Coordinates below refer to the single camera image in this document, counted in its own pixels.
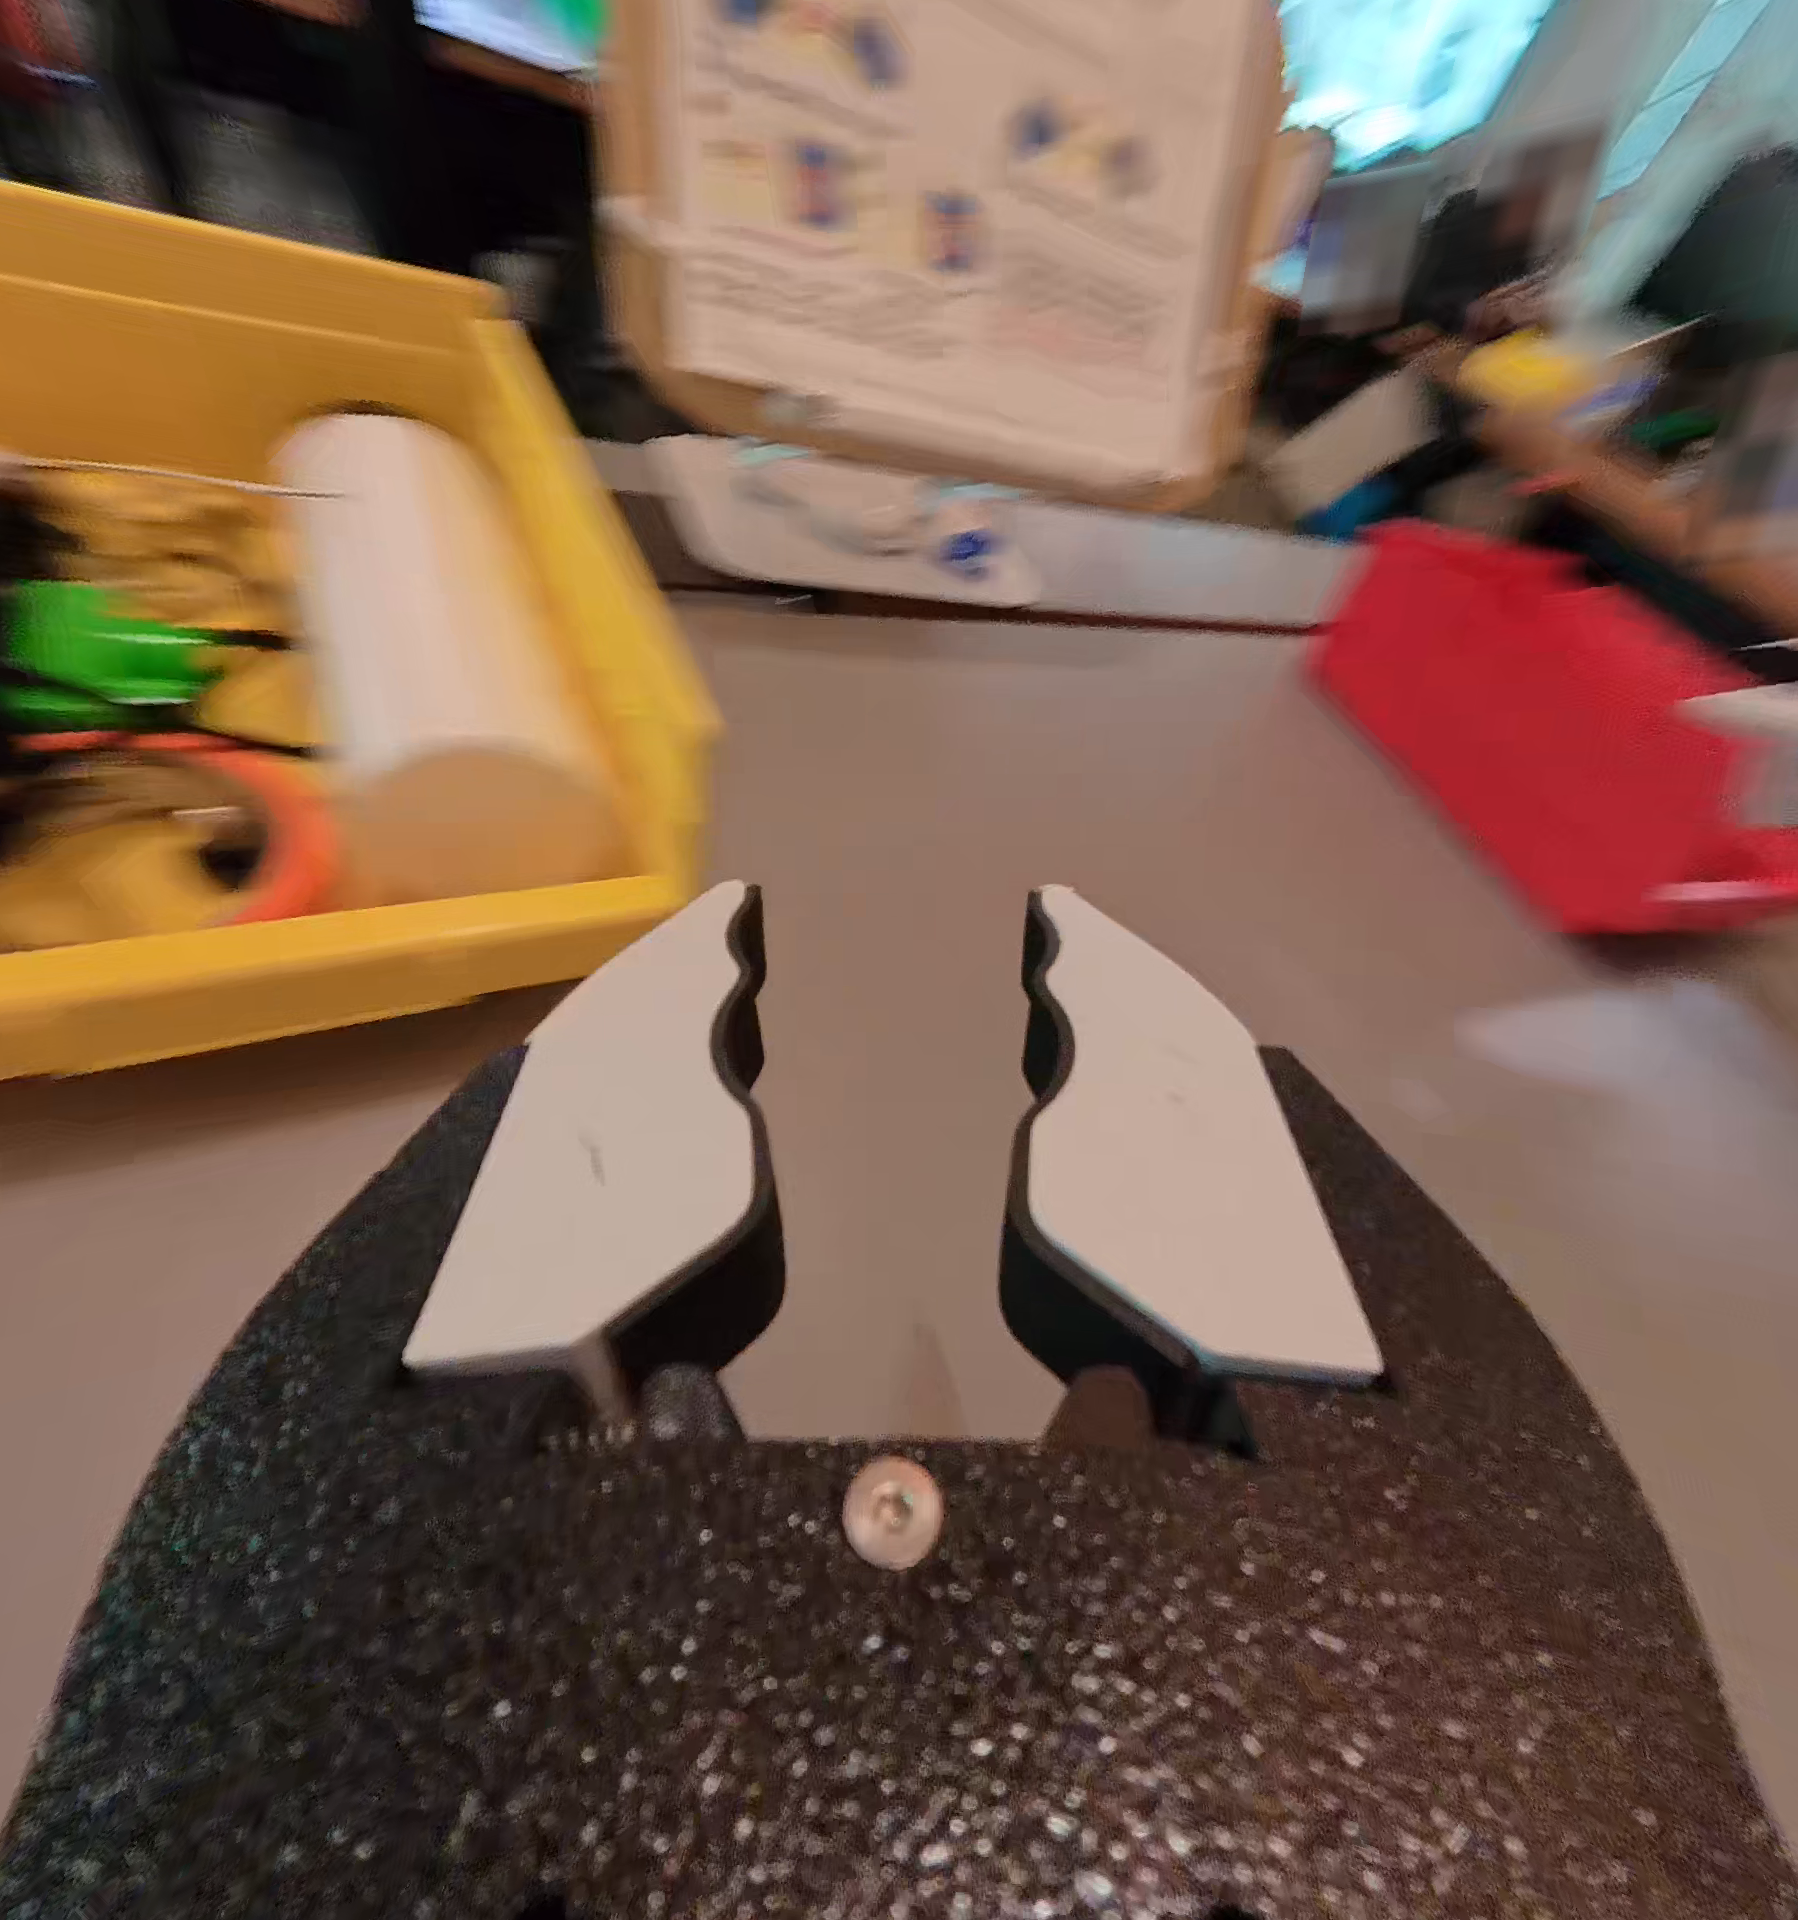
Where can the stack of yellow bins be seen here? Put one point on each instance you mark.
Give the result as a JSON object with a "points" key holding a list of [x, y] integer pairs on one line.
{"points": [[1532, 372]]}

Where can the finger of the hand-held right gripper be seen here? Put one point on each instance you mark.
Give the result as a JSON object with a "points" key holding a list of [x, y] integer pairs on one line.
{"points": [[1783, 729]]}

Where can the orange tape roll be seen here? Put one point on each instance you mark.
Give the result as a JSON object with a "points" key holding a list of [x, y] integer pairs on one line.
{"points": [[308, 842]]}

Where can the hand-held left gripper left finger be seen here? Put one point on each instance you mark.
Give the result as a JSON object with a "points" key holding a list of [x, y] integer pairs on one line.
{"points": [[598, 1201]]}

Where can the white plastic bottle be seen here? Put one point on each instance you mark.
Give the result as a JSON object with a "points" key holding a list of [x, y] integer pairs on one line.
{"points": [[435, 660]]}

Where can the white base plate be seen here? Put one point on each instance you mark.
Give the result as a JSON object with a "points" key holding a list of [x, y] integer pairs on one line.
{"points": [[748, 496]]}

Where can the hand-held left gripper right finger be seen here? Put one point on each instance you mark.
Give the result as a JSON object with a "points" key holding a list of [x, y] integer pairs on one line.
{"points": [[1186, 1201]]}

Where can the yellow plastic bin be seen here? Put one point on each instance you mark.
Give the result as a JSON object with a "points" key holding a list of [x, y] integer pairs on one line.
{"points": [[300, 976]]}

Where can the small blue plastic piece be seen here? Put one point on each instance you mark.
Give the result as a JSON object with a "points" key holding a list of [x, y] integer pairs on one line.
{"points": [[970, 553]]}

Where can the red plastic bin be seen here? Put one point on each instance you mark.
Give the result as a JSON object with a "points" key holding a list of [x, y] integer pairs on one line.
{"points": [[1499, 720]]}

